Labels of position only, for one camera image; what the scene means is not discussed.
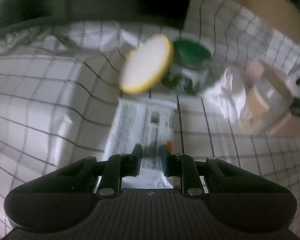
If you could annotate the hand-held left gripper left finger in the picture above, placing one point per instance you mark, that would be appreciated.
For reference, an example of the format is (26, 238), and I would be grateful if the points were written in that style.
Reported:
(139, 156)

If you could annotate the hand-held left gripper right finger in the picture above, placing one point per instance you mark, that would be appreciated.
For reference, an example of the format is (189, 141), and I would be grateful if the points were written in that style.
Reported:
(163, 158)

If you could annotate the white tissue packet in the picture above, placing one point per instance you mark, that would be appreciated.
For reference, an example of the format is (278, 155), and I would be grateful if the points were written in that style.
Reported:
(137, 125)

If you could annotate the yellow round sponge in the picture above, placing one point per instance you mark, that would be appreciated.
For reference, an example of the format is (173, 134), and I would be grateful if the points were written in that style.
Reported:
(145, 65)

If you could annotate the white grid tablecloth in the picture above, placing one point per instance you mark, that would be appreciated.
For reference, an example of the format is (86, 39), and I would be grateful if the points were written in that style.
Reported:
(52, 105)

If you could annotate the green lid jar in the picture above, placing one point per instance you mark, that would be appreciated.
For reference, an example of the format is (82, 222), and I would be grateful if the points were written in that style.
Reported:
(190, 55)

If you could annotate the clear glass jar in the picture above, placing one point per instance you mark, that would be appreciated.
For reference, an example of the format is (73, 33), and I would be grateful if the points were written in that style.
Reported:
(265, 97)

